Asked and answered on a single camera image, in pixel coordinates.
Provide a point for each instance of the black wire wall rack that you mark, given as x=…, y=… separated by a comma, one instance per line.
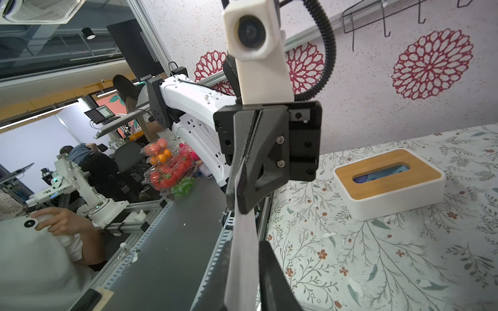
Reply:
x=396, y=23

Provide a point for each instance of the stacked fruit boxes background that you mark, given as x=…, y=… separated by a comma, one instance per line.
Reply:
x=172, y=168

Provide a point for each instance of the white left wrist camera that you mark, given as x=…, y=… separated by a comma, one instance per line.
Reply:
x=256, y=41

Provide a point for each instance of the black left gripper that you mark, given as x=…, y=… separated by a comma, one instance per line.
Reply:
x=257, y=141

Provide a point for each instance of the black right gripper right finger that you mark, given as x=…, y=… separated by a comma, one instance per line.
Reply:
x=275, y=292

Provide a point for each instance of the person in dark shirt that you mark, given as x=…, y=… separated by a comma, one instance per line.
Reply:
x=104, y=172

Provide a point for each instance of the aluminium mounting rail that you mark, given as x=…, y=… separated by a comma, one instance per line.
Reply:
x=167, y=263

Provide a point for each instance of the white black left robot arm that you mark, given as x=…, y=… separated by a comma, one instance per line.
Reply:
x=187, y=109

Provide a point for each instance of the ceiling air conditioner unit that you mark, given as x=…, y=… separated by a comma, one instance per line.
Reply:
x=39, y=12

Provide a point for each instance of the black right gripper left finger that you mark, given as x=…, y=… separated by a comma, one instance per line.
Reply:
x=212, y=298

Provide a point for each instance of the white wooden tissue box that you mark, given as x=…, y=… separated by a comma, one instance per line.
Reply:
x=391, y=182

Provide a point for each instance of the person hand foreground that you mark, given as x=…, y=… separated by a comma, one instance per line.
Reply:
x=60, y=221

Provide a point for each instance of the computer monitor background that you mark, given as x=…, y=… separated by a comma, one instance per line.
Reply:
x=100, y=114

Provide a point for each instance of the sticker label sheet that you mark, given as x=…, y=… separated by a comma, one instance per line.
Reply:
x=243, y=272

